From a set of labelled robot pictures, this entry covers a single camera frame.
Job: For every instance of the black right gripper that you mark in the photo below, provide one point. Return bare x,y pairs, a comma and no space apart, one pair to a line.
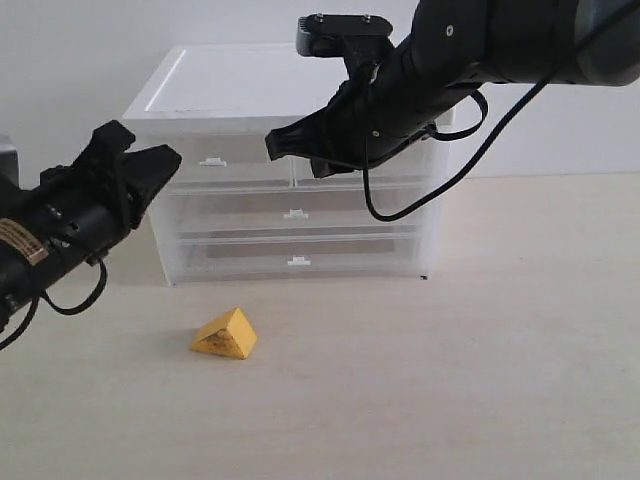
376,115

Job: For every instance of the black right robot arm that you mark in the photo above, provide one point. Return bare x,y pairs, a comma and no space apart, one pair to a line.
464,45

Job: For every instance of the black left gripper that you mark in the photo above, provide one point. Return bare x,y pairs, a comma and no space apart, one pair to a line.
92,205

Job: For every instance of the clear drawer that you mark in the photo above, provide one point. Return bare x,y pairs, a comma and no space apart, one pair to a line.
415,163
377,254
192,211
229,161

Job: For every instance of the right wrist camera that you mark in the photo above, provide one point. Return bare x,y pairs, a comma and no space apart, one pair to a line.
358,40

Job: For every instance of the yellow wedge block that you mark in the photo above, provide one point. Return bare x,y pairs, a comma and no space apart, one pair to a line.
229,335

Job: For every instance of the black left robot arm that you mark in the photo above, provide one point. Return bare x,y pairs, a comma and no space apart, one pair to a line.
30,264

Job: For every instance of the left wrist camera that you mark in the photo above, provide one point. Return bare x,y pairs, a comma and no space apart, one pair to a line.
9,164

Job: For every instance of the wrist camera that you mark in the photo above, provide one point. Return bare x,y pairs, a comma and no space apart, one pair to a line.
9,164
358,40

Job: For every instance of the white plastic drawer cabinet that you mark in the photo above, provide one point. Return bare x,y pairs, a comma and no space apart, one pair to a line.
250,89

